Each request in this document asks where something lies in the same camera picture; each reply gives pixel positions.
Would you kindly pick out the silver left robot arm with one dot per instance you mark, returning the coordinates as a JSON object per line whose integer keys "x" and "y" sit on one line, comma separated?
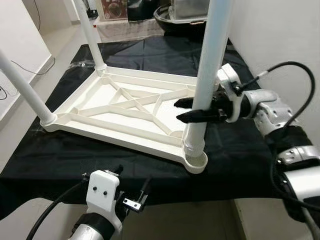
{"x": 95, "y": 230}

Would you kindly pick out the long clear tape strip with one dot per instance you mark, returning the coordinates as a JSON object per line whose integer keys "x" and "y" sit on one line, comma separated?
{"x": 82, "y": 64}

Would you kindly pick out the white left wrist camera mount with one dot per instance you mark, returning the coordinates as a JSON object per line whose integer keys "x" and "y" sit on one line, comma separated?
{"x": 102, "y": 190}

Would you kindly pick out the speckled grey right wrist camera mount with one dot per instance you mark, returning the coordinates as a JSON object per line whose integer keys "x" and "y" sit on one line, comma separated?
{"x": 227, "y": 75}

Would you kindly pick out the black wok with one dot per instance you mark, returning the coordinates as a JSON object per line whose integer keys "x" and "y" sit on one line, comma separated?
{"x": 170, "y": 25}

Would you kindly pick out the beige cloth covered bench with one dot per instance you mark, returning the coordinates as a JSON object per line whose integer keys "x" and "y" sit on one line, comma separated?
{"x": 125, "y": 30}

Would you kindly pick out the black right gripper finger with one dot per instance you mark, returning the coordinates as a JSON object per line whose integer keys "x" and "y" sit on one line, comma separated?
{"x": 197, "y": 116}
{"x": 184, "y": 103}

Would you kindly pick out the black tablecloth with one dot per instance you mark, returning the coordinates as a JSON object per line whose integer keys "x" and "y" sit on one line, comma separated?
{"x": 250, "y": 150}

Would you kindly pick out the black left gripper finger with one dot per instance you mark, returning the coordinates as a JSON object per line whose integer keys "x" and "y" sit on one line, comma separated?
{"x": 118, "y": 170}
{"x": 145, "y": 189}

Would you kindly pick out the clear plastic storage box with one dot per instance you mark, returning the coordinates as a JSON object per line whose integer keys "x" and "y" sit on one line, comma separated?
{"x": 190, "y": 10}

